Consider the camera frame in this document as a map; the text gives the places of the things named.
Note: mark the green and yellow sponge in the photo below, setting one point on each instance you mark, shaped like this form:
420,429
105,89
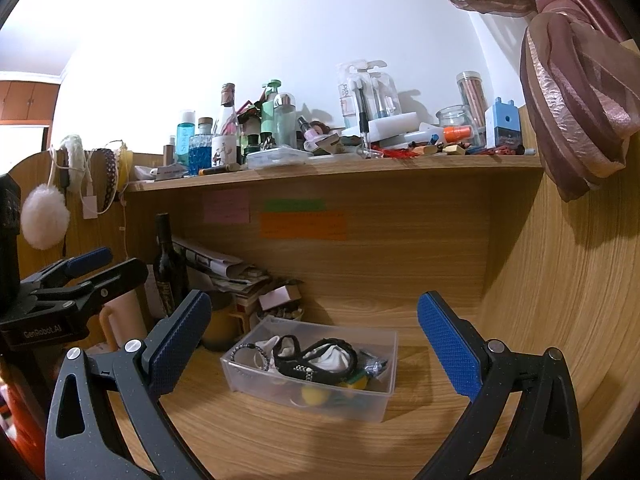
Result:
356,382

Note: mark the white printed cloth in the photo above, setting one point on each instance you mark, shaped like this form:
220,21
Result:
332,357

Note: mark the clear plastic storage box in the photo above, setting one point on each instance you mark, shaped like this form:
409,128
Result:
250,380

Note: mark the clear glass bottle brown cap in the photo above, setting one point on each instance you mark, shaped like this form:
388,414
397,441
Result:
227,112

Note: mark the tall light blue bottle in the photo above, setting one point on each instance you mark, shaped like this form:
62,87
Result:
185,135

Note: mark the white foam block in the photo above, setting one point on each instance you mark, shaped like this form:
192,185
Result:
390,123

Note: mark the flat clear plastic case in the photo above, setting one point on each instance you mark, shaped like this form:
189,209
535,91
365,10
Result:
277,156

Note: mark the blue pencil sharpener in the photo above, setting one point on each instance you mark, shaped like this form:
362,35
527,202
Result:
502,127

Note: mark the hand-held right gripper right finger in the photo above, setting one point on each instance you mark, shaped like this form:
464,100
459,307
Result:
450,345

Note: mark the white fluffy pompom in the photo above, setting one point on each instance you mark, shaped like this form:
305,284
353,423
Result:
45,217

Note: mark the wooden desk shelf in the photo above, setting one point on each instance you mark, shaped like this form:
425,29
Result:
325,172

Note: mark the orange sticky note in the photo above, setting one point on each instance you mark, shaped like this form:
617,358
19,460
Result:
302,225

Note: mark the white paper tag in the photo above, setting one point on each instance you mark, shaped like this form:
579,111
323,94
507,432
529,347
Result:
90,206

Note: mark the yellow headband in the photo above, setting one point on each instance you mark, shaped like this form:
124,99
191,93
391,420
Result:
126,162

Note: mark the green sticky note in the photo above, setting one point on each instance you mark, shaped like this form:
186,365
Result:
294,205

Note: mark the brown marker pen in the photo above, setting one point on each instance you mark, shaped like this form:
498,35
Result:
220,169

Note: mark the short glass jar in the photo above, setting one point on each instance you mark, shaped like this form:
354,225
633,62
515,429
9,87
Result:
455,116

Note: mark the tall clear pencil tube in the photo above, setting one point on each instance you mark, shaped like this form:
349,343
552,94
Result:
472,100

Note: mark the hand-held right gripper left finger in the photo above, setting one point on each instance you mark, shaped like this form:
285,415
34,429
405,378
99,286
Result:
180,342

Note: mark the frosted bottle silver cap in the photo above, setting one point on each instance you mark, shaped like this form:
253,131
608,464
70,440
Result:
285,122

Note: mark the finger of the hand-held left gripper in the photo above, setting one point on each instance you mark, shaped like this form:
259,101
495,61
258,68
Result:
90,258
125,272

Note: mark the green pump bottle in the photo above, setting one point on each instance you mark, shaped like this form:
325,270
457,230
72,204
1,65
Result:
270,112

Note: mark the white bottle orange cap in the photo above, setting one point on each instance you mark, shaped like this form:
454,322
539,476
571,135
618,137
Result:
450,134

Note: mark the wooden wall cabinet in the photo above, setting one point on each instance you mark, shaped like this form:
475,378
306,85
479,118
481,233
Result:
27,100

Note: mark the pink sticky note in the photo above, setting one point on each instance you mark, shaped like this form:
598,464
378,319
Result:
226,207

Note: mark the stack of newspapers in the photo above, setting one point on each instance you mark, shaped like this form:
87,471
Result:
220,267

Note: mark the dark wine bottle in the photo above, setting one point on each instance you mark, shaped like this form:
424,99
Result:
169,275

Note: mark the small pink cardboard box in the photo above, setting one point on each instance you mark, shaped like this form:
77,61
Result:
277,297

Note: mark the pale pink cup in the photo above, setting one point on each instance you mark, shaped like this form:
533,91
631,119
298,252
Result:
125,322

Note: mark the yellow ball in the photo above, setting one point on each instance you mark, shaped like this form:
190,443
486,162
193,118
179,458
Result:
312,396

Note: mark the white printed mug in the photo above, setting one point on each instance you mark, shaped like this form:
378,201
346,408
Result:
225,150

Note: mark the clear blister toothbrush pack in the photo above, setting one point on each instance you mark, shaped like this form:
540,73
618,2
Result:
370,92

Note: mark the white fluffy headband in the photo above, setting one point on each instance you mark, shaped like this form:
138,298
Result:
77,157

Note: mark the dotted brown headband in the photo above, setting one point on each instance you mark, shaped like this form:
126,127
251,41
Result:
111,175

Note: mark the pink striped curtain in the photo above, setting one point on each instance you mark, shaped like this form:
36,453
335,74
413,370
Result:
575,90

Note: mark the faceted blue liquid bottle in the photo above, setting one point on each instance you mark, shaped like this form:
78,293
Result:
201,157

